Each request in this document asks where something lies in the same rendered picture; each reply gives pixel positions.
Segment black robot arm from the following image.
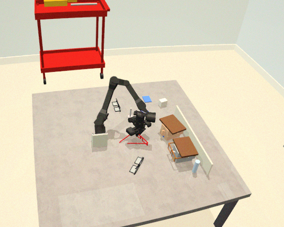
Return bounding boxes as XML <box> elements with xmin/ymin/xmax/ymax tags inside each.
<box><xmin>94</xmin><ymin>76</ymin><xmax>156</xmax><ymax>134</ymax></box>

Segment blue flat rectangular tag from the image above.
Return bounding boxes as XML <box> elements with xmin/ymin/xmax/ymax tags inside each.
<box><xmin>142</xmin><ymin>96</ymin><xmax>152</xmax><ymax>103</ymax></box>

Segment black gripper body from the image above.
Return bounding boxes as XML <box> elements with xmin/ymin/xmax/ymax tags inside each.
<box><xmin>126</xmin><ymin>119</ymin><xmax>151</xmax><ymax>136</ymax></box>

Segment cream flat panel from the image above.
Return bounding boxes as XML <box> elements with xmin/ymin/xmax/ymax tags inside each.
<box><xmin>174</xmin><ymin>106</ymin><xmax>213</xmax><ymax>175</ymax></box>

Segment black rectangular glasses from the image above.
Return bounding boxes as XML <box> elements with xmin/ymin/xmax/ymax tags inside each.
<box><xmin>112</xmin><ymin>99</ymin><xmax>121</xmax><ymax>112</ymax></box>

